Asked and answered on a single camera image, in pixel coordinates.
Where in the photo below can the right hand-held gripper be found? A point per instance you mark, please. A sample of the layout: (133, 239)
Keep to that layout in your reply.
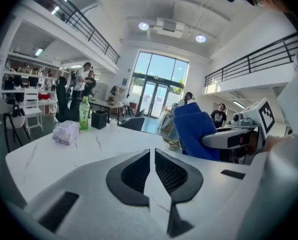
(266, 116)

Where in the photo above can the red box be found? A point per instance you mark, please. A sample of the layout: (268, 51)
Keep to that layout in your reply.
(44, 96)

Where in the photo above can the grey dining table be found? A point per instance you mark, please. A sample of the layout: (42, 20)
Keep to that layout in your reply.
(103, 104)

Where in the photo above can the round ceiling lamp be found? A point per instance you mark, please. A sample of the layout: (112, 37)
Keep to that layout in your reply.
(200, 38)
(143, 26)

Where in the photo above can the small clear plastic cup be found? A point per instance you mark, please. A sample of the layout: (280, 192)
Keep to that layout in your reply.
(112, 127)

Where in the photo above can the purple tissue pack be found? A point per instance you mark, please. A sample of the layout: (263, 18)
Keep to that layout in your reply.
(65, 132)

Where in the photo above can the ceiling air conditioner unit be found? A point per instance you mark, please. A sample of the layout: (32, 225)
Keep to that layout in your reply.
(170, 26)

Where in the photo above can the black mezzanine railing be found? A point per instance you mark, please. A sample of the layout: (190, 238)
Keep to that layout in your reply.
(251, 59)
(89, 26)

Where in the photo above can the white wooden chair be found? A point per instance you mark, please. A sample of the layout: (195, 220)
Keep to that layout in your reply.
(32, 106)

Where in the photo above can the green tea bottle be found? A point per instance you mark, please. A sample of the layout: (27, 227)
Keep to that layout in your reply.
(84, 114)

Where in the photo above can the black square container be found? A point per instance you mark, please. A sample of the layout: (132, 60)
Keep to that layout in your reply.
(98, 120)

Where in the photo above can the white chair with black legs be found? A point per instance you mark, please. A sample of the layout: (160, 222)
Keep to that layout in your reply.
(4, 109)

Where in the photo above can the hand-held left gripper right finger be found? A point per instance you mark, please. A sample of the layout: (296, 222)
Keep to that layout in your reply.
(213, 196)

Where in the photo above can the glass entrance door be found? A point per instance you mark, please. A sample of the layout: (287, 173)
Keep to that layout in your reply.
(158, 89)

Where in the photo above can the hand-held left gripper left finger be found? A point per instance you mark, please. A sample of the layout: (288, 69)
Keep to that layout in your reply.
(93, 204)

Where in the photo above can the blue cloth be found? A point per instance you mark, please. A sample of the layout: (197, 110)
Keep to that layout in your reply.
(193, 131)

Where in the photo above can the dark grey dining chair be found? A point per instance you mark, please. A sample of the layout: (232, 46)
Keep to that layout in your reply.
(139, 114)
(132, 124)

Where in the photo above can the white shelving unit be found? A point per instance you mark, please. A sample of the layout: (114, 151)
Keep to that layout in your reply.
(26, 71)

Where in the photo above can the person's right forearm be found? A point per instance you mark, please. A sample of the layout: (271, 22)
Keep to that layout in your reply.
(276, 142)

